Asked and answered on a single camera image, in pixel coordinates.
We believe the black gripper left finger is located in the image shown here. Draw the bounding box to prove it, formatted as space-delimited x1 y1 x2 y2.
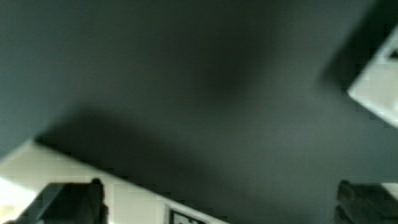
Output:
14 178 108 224

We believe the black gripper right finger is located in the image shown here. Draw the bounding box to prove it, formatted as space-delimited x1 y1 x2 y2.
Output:
332 180 398 224

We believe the white square tabletop tray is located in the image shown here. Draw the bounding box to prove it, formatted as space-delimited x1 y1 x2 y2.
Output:
348 31 398 128

